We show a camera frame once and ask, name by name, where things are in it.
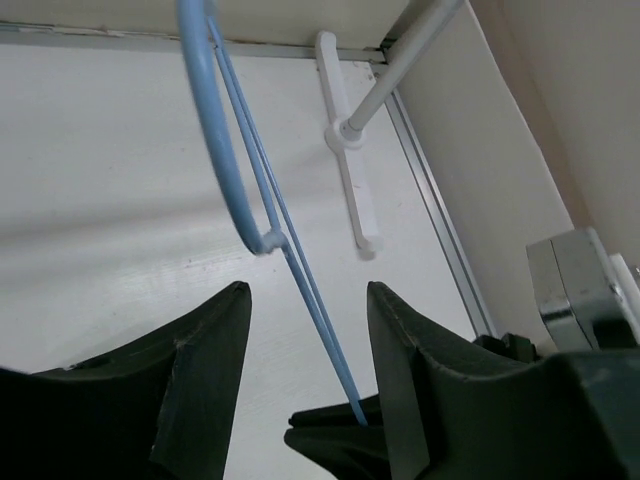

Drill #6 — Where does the clear blue plastic hanger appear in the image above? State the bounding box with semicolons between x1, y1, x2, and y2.
175;0;369;427

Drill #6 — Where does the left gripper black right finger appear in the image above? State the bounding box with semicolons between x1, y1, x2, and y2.
367;282;639;479

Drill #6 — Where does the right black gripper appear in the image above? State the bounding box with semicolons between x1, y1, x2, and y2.
473;333;540;363

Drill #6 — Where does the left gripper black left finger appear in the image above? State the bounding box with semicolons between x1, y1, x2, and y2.
1;282;252;479

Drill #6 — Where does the aluminium rail right side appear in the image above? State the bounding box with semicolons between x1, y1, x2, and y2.
379;39;499;339

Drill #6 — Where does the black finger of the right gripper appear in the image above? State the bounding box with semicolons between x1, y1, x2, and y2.
284;395;388;480

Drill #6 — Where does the white metal clothes rack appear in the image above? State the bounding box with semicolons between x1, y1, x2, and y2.
315;1;463;255

